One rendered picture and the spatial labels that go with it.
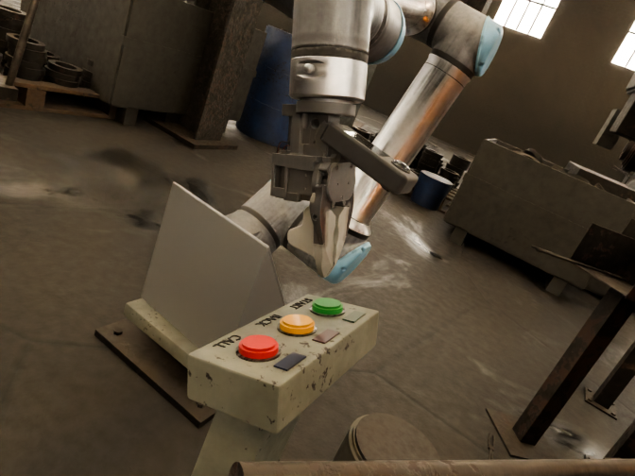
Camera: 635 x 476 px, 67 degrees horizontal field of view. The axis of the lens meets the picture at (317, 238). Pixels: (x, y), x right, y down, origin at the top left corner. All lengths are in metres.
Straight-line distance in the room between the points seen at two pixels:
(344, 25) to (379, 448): 0.47
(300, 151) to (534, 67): 10.79
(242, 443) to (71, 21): 3.22
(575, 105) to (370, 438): 10.74
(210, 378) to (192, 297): 0.76
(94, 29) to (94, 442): 2.64
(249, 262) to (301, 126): 0.56
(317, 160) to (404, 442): 0.35
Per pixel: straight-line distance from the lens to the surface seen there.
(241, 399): 0.48
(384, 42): 0.68
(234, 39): 3.38
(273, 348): 0.49
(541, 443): 1.89
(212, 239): 1.16
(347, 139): 0.55
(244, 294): 1.12
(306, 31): 0.57
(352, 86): 0.56
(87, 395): 1.28
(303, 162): 0.56
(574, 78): 11.23
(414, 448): 0.63
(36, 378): 1.31
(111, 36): 3.26
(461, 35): 1.20
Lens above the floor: 0.89
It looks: 21 degrees down
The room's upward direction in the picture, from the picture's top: 23 degrees clockwise
